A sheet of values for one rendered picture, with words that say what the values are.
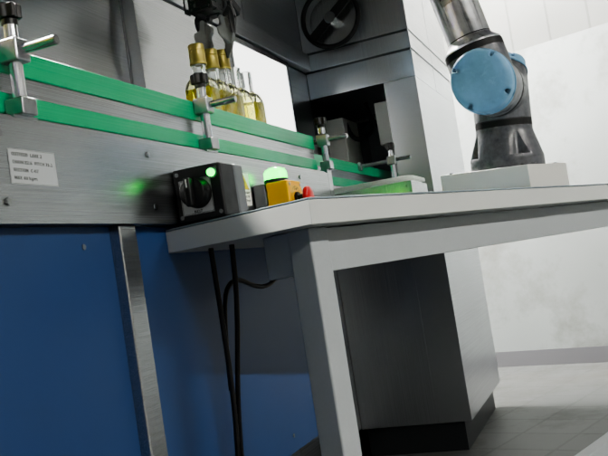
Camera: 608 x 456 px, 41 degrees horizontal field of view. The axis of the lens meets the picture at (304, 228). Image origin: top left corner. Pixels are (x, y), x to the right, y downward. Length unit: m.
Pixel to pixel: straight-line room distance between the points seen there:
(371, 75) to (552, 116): 1.66
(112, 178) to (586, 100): 3.35
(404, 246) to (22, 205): 0.60
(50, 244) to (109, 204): 0.11
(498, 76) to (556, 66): 2.73
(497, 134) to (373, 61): 1.16
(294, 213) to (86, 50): 0.77
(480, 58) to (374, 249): 0.52
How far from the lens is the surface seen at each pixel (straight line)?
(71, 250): 1.03
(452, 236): 1.40
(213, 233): 1.15
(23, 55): 0.99
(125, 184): 1.12
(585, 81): 4.23
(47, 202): 0.98
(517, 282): 4.38
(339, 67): 2.84
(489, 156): 1.70
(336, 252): 1.13
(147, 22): 1.87
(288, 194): 1.45
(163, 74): 1.87
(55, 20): 1.64
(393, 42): 2.80
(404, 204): 1.21
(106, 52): 1.75
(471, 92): 1.58
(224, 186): 1.19
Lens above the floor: 0.66
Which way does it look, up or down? 3 degrees up
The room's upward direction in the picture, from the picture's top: 9 degrees counter-clockwise
